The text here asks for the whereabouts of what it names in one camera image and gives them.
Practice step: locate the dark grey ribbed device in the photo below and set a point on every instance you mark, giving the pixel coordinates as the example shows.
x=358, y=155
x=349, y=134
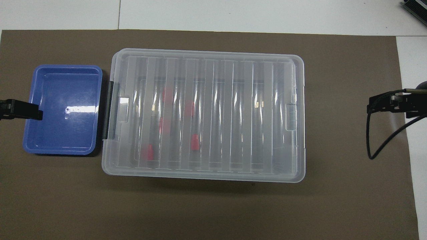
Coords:
x=416, y=8

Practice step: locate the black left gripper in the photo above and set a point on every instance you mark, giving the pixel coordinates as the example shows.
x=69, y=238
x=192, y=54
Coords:
x=6, y=108

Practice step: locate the black box latch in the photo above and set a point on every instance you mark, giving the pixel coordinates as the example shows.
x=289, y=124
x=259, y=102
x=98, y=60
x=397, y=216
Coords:
x=110, y=110

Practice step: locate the clear ribbed box lid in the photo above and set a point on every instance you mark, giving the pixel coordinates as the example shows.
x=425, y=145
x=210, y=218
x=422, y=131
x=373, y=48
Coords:
x=213, y=56

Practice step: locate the clear plastic storage box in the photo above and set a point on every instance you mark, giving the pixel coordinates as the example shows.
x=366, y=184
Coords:
x=233, y=116

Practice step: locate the blue plastic tray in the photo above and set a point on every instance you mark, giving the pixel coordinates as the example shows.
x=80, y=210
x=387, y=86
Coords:
x=66, y=133

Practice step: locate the red capped tube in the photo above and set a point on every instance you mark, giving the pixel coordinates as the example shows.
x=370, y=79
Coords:
x=167, y=95

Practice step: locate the brown table mat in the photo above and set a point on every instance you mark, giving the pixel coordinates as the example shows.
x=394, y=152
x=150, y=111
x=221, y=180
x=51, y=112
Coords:
x=213, y=206

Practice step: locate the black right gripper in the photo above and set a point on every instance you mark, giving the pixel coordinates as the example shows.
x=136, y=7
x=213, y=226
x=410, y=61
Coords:
x=415, y=105

